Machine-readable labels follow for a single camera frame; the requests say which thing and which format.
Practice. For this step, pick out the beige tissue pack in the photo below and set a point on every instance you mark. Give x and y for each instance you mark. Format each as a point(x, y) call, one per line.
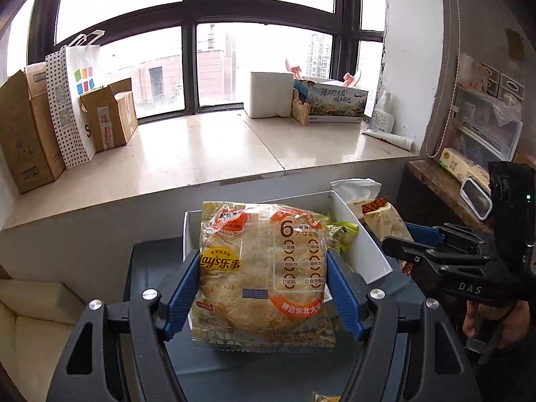
point(356, 192)

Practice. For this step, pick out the wooden side table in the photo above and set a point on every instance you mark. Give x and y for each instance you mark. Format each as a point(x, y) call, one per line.
point(435, 188)

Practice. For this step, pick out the yellow-green snack packet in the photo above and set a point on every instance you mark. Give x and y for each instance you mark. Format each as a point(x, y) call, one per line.
point(345, 234)

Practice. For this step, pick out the pink patterned box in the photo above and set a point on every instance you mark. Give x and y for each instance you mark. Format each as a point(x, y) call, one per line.
point(481, 75)

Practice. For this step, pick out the white desk clock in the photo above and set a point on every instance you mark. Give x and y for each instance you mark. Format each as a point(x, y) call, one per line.
point(475, 199)

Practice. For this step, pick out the green and white tissue box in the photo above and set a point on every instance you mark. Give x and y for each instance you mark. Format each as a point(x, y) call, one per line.
point(456, 163)

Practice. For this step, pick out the white tissue roll block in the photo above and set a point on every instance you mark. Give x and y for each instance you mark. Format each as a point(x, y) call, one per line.
point(268, 94)

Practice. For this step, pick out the white bag with coloured squares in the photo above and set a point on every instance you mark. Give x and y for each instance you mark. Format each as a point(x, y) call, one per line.
point(83, 71)

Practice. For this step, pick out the white plastic bottle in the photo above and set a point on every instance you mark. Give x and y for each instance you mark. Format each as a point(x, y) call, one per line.
point(382, 115)

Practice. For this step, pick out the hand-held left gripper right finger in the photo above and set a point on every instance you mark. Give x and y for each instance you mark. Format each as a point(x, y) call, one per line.
point(341, 297)

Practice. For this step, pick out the person's right hand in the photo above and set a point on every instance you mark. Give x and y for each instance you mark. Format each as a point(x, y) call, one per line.
point(517, 322)

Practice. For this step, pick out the cream sofa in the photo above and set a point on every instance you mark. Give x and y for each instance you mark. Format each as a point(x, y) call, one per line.
point(33, 322)

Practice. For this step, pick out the tall brown cardboard box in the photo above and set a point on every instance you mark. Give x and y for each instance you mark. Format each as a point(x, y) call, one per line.
point(44, 113)
point(21, 134)

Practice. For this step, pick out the small brown paper bag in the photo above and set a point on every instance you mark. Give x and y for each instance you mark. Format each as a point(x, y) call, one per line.
point(300, 111)

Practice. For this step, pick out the beige snack packet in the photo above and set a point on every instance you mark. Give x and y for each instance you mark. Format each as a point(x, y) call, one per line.
point(385, 222)

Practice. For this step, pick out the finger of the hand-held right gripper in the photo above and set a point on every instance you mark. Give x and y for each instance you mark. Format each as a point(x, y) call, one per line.
point(423, 232)
point(404, 246)

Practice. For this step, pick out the polka dot paper bag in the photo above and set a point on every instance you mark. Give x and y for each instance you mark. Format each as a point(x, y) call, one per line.
point(63, 113)

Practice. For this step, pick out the clear plastic storage box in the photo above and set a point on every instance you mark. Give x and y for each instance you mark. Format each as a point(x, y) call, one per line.
point(485, 130)

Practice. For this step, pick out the white tube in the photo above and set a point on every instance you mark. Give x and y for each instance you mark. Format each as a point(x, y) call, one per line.
point(387, 139)

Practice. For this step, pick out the white storage box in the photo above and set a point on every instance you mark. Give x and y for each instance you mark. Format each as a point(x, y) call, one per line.
point(364, 251)

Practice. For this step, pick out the black window frame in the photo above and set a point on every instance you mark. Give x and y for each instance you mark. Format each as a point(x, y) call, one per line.
point(189, 50)

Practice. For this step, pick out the pink figurine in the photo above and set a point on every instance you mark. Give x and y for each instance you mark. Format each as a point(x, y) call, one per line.
point(294, 68)
point(352, 76)

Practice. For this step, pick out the round cracker snack packet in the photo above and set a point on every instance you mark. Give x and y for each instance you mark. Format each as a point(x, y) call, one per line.
point(259, 268)

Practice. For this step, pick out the open brown cardboard box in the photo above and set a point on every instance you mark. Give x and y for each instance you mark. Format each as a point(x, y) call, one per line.
point(106, 113)

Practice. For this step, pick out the illustrated cardboard box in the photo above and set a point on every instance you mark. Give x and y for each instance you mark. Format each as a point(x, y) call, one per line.
point(335, 100)

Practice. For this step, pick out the grey cushion mat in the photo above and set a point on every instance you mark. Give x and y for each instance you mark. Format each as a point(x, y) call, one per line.
point(146, 272)

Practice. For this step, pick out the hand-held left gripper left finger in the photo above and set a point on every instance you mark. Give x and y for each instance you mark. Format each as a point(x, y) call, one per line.
point(184, 289)

